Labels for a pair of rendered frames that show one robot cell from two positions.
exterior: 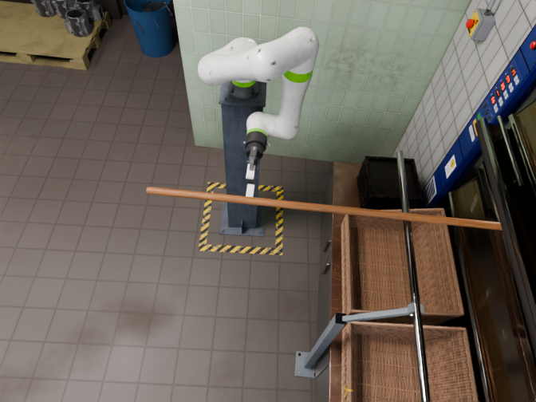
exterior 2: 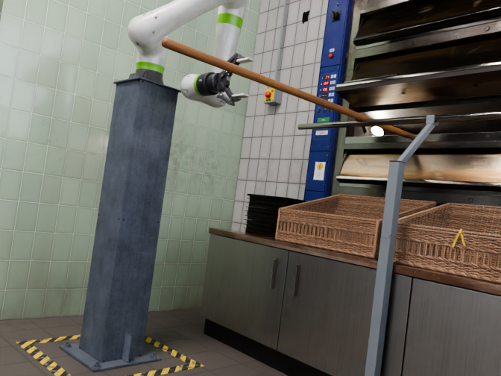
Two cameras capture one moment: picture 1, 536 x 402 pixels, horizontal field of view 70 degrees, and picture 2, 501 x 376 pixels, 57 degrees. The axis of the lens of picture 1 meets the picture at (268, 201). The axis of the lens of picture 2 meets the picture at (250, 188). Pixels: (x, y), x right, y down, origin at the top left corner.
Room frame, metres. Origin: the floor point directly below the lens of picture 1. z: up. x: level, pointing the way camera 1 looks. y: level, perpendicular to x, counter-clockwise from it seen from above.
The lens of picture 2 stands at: (-0.41, 1.19, 0.72)
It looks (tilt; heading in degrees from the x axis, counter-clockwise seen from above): 2 degrees up; 317
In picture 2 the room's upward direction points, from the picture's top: 7 degrees clockwise
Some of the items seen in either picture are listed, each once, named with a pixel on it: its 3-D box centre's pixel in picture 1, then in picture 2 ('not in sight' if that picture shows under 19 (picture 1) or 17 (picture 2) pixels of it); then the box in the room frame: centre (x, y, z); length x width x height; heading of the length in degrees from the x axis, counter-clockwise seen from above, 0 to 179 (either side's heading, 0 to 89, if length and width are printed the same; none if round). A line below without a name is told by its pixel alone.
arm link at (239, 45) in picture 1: (241, 62); (151, 51); (1.45, 0.18, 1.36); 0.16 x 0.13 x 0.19; 135
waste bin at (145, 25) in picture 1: (154, 23); not in sight; (3.32, 1.24, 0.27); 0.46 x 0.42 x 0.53; 76
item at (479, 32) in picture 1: (479, 25); (273, 96); (1.76, -0.91, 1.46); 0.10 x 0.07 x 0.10; 179
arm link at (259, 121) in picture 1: (260, 127); (197, 86); (1.22, 0.07, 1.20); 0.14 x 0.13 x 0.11; 0
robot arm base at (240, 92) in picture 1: (244, 76); (142, 80); (1.52, 0.17, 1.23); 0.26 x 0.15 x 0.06; 3
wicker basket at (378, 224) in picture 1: (394, 263); (354, 221); (0.85, -0.66, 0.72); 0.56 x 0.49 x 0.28; 0
